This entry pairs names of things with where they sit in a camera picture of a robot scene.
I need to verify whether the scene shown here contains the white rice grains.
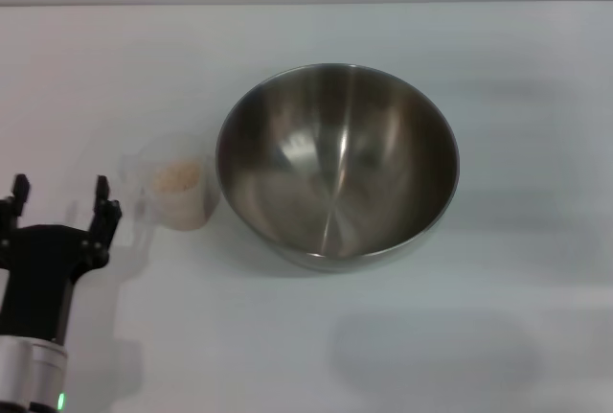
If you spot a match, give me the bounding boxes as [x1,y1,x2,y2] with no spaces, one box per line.
[153,157,202,193]

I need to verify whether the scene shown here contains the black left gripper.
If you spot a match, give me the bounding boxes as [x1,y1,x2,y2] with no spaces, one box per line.
[0,173,124,343]

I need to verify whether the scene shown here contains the stainless steel mixing bowl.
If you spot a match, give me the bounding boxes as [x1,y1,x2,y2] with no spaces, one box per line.
[215,62,461,273]

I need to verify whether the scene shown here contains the clear plastic measuring cup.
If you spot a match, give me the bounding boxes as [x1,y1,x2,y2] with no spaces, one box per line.
[119,132,222,231]

